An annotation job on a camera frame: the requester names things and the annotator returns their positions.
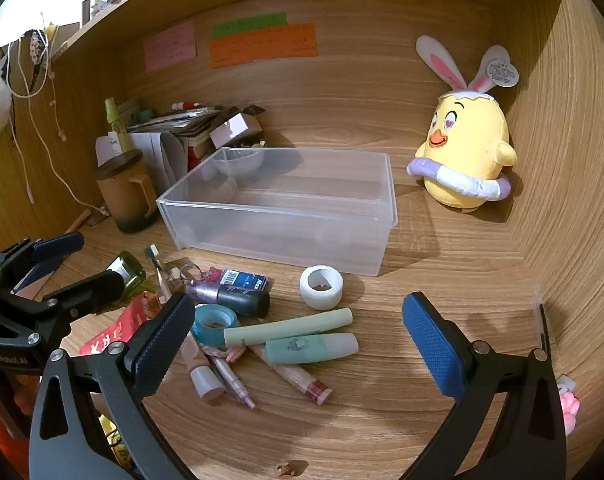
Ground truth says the thin dark pen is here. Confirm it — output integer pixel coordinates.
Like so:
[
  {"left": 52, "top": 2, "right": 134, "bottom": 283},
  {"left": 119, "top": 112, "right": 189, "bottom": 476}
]
[{"left": 532, "top": 287, "right": 550, "bottom": 356}]

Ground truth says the red packet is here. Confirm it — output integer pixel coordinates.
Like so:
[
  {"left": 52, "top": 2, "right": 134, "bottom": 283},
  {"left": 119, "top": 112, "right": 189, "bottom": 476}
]
[{"left": 78, "top": 292, "right": 155, "bottom": 357}]

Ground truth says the white cable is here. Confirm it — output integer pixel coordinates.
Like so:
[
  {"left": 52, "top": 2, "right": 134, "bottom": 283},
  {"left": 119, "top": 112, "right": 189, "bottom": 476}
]
[{"left": 4, "top": 35, "right": 108, "bottom": 211}]

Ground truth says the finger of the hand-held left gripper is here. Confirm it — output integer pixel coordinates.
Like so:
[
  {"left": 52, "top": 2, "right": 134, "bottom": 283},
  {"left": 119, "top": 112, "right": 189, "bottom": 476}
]
[
  {"left": 29, "top": 269, "right": 128, "bottom": 333},
  {"left": 0, "top": 231, "right": 85, "bottom": 286}
]

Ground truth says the pink lip gloss tube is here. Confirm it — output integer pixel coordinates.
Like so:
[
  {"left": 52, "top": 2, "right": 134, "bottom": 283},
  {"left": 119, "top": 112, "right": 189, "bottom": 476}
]
[{"left": 249, "top": 344, "right": 332, "bottom": 403}]

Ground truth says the pink plush charm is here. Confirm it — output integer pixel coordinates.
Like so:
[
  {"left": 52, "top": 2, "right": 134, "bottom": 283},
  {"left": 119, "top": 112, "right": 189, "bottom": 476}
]
[{"left": 557, "top": 375, "right": 581, "bottom": 436}]

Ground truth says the brown mug with lid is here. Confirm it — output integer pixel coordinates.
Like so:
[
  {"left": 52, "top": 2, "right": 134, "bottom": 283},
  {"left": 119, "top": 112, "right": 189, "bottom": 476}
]
[{"left": 93, "top": 152, "right": 159, "bottom": 234}]

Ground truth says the white oval eraser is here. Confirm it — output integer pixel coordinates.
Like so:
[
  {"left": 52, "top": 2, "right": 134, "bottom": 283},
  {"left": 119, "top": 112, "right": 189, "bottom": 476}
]
[{"left": 300, "top": 265, "right": 344, "bottom": 309}]

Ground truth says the pink pen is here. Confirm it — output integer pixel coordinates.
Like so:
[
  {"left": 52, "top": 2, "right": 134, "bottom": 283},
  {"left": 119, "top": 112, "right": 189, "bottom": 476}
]
[{"left": 209, "top": 352, "right": 258, "bottom": 410}]

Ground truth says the blue printed pack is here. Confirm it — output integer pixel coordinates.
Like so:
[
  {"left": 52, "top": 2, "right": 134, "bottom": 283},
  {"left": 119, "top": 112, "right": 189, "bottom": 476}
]
[{"left": 221, "top": 268, "right": 273, "bottom": 292}]

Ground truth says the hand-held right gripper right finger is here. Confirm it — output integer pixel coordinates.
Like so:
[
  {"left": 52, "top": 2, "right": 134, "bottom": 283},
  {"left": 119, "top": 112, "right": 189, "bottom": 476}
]
[{"left": 401, "top": 291, "right": 568, "bottom": 480}]

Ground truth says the blue tape roll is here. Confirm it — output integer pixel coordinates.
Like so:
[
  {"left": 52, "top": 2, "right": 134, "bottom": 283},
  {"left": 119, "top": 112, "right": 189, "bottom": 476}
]
[{"left": 192, "top": 305, "right": 240, "bottom": 347}]

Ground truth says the wooden stick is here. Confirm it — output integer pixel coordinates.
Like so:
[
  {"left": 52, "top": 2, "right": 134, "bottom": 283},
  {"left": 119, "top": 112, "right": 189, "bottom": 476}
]
[{"left": 64, "top": 208, "right": 92, "bottom": 233}]

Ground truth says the small red box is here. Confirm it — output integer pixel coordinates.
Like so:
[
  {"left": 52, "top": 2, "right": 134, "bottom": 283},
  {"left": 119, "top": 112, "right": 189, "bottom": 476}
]
[{"left": 187, "top": 141, "right": 214, "bottom": 171}]

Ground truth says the yellow chick plush toy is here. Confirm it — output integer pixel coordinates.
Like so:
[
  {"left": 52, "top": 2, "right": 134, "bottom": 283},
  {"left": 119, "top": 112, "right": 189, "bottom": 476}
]
[{"left": 407, "top": 35, "right": 520, "bottom": 213}]

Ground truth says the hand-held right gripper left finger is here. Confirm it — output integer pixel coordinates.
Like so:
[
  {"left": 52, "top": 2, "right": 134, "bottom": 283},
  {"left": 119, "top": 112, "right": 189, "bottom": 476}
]
[{"left": 28, "top": 292, "right": 198, "bottom": 480}]

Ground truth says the beige tube with white cap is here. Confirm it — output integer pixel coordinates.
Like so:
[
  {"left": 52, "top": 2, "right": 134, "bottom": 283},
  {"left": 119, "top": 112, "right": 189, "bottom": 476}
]
[{"left": 179, "top": 332, "right": 227, "bottom": 402}]

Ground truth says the clear plastic storage box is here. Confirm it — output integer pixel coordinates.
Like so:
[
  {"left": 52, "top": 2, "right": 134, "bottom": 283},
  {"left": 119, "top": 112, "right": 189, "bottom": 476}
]
[{"left": 155, "top": 146, "right": 399, "bottom": 277}]

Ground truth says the dark green glass bottle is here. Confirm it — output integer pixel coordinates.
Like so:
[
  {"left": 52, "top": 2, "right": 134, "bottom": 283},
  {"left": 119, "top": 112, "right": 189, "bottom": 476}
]
[{"left": 104, "top": 251, "right": 147, "bottom": 293}]

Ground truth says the light green tube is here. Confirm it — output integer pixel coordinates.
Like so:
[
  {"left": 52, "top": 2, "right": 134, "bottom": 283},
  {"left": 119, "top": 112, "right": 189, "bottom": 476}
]
[{"left": 223, "top": 308, "right": 353, "bottom": 347}]

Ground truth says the white bowl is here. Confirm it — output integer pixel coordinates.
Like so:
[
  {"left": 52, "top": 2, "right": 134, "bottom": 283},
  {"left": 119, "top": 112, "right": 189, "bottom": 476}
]
[{"left": 213, "top": 142, "right": 265, "bottom": 178}]

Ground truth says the green paper note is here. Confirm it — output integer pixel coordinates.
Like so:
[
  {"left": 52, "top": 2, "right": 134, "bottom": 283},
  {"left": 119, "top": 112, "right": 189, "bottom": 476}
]
[{"left": 212, "top": 11, "right": 288, "bottom": 38}]

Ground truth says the green spray bottle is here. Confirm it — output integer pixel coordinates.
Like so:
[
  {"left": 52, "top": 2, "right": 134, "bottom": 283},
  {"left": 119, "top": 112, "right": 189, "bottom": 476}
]
[{"left": 103, "top": 96, "right": 135, "bottom": 153}]

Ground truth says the mint bottle with white cap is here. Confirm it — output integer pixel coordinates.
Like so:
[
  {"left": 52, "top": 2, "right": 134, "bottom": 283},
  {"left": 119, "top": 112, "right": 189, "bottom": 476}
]
[{"left": 264, "top": 332, "right": 359, "bottom": 365}]

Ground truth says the pink paper note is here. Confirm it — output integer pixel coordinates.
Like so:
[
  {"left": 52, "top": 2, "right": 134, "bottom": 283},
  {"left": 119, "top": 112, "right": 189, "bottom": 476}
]
[{"left": 143, "top": 21, "right": 198, "bottom": 73}]

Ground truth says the small open white box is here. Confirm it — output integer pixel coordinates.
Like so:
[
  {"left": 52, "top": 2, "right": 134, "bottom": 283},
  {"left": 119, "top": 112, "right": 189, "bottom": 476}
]
[{"left": 209, "top": 107, "right": 265, "bottom": 148}]

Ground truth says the orange paper note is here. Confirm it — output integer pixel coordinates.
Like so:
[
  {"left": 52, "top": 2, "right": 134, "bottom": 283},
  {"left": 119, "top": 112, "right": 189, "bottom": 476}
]
[{"left": 208, "top": 22, "right": 319, "bottom": 69}]

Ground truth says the purple and black bottle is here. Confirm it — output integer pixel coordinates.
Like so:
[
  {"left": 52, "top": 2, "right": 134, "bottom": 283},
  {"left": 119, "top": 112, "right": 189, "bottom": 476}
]
[{"left": 184, "top": 280, "right": 271, "bottom": 318}]

